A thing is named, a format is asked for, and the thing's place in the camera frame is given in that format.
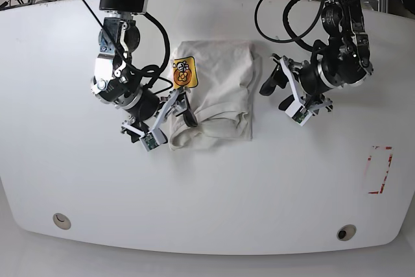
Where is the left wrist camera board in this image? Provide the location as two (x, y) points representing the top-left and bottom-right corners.
(285, 101), (314, 126)

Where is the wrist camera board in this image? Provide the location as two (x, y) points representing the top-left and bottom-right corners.
(285, 101), (314, 126)
(139, 132), (167, 152)

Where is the red tape rectangle marking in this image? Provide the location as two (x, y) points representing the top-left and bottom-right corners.
(364, 146), (394, 195)

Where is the right table grommet hole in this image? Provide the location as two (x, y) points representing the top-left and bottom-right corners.
(337, 224), (357, 241)

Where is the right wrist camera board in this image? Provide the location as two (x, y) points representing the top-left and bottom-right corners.
(139, 132), (167, 152)

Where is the white printed T-shirt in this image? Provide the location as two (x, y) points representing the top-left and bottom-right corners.
(169, 40), (262, 151)

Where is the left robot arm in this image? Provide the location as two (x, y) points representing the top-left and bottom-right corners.
(259, 0), (374, 126)

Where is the table grommet hole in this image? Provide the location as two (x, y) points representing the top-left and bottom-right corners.
(337, 224), (357, 241)
(53, 213), (71, 230)

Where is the left table grommet hole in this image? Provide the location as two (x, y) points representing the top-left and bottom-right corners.
(53, 213), (71, 230)

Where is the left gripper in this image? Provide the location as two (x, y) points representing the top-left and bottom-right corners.
(259, 0), (373, 116)

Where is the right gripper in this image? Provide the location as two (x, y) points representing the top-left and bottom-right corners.
(91, 13), (198, 143)

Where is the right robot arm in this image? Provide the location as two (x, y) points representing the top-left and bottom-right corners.
(91, 0), (197, 151)

